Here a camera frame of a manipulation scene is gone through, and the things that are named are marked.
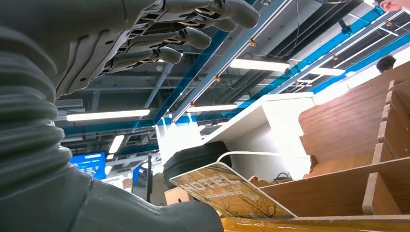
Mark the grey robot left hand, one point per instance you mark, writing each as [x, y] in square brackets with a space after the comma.
[80, 32]

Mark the person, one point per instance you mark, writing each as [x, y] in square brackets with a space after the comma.
[386, 62]
[390, 4]

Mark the long ceiling light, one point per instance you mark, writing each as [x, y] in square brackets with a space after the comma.
[326, 71]
[109, 115]
[213, 108]
[116, 144]
[259, 65]

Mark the blue monitor screen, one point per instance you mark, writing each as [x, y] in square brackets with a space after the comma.
[88, 165]

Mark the white cabinet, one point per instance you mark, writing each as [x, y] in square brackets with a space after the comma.
[282, 128]

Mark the wooden compartment organizer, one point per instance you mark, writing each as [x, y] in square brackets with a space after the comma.
[336, 128]

